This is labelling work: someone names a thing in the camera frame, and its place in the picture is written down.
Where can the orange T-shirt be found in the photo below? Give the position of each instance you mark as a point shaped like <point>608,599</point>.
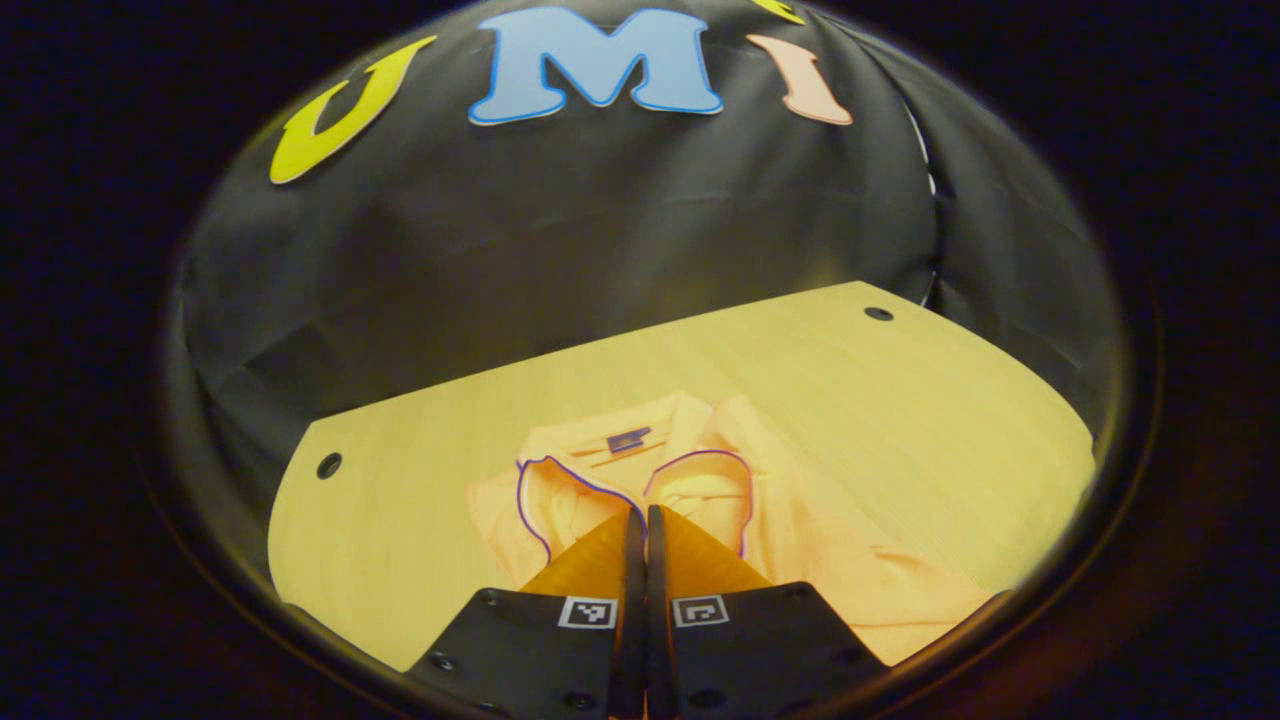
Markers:
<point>830,570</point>

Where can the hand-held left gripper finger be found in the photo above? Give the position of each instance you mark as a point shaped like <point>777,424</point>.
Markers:
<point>655,600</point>
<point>632,600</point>

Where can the black backdrop cloth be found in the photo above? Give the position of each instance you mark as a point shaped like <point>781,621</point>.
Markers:
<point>560,230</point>

